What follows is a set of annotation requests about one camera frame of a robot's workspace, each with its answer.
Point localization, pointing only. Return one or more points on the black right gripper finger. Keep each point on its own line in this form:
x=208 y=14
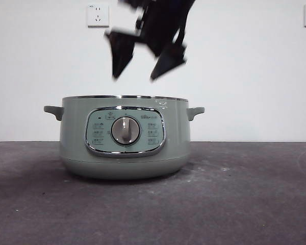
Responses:
x=121 y=51
x=169 y=61

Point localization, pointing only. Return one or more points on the pale green electric pot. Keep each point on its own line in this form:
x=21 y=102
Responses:
x=74 y=143

